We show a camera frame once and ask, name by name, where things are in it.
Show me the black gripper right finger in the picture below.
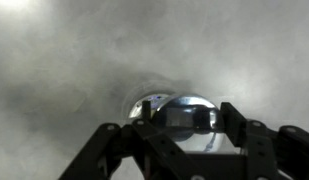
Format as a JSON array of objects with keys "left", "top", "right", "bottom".
[{"left": 220, "top": 102, "right": 309, "bottom": 180}]

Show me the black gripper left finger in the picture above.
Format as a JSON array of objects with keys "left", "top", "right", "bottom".
[{"left": 59, "top": 101, "right": 201, "bottom": 180}]

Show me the silver candle container lid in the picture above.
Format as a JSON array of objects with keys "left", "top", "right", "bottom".
[{"left": 151, "top": 94, "right": 224, "bottom": 153}]

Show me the silver candle container base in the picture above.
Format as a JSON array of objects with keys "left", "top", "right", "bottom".
[{"left": 128, "top": 93, "right": 169, "bottom": 119}]

